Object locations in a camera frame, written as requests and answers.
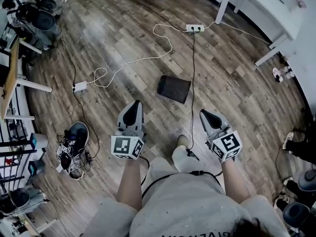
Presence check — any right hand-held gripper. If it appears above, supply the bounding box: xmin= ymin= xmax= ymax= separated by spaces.
xmin=199 ymin=109 xmax=242 ymax=163

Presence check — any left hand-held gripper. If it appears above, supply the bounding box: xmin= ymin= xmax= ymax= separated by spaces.
xmin=110 ymin=100 xmax=147 ymax=161

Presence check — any black mesh wastebasket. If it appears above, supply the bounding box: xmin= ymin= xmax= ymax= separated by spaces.
xmin=157 ymin=75 xmax=192 ymax=105

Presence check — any person's right forearm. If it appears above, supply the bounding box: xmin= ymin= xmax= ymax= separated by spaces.
xmin=220 ymin=157 xmax=252 ymax=205

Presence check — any person's left forearm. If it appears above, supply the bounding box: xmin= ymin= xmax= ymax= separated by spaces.
xmin=116 ymin=157 xmax=144 ymax=211

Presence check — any person's beige shoe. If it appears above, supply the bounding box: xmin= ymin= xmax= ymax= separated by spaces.
xmin=176 ymin=134 xmax=191 ymax=149

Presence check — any person's beige trouser leg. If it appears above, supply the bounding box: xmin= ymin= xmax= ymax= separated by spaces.
xmin=171 ymin=145 xmax=196 ymax=174

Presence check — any person's grey shirt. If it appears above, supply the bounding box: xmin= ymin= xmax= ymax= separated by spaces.
xmin=82 ymin=157 xmax=290 ymax=237

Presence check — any small white power adapter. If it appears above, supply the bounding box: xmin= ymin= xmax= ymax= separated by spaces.
xmin=72 ymin=80 xmax=88 ymax=93

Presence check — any pair of white sneakers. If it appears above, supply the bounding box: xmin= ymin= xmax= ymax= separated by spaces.
xmin=272 ymin=66 xmax=295 ymax=83

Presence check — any grey swivel chair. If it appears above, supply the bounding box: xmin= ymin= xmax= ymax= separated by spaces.
xmin=282 ymin=169 xmax=316 ymax=233

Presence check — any black metal rack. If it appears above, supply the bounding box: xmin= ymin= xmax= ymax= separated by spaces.
xmin=0 ymin=122 xmax=38 ymax=190

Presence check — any white power strip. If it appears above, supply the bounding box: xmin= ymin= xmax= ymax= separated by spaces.
xmin=185 ymin=24 xmax=205 ymax=33

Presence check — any grey chair with black seat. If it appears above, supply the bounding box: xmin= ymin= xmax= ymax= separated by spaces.
xmin=0 ymin=187 xmax=49 ymax=217

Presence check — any wooden desk with white legs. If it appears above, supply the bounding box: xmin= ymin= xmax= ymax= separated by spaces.
xmin=0 ymin=37 xmax=53 ymax=120

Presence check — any white table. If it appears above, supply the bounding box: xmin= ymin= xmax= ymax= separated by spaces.
xmin=198 ymin=0 xmax=316 ymax=68

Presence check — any black office chair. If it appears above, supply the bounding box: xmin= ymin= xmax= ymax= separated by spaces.
xmin=15 ymin=0 xmax=62 ymax=51

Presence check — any black body-worn cable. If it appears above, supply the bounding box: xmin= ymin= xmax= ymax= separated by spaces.
xmin=140 ymin=157 xmax=224 ymax=199

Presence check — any pile of cables and devices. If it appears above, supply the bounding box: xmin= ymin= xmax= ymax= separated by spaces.
xmin=55 ymin=129 xmax=92 ymax=180

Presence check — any black cable to power strip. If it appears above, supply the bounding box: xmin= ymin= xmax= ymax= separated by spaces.
xmin=185 ymin=31 xmax=200 ymax=161

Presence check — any black cable to adapter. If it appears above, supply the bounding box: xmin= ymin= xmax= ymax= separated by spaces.
xmin=61 ymin=40 xmax=100 ymax=159

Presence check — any long white looped cable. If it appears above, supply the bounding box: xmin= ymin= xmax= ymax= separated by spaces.
xmin=93 ymin=23 xmax=189 ymax=88

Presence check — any thin white cable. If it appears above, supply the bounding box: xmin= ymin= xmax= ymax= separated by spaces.
xmin=203 ymin=21 xmax=272 ymax=45

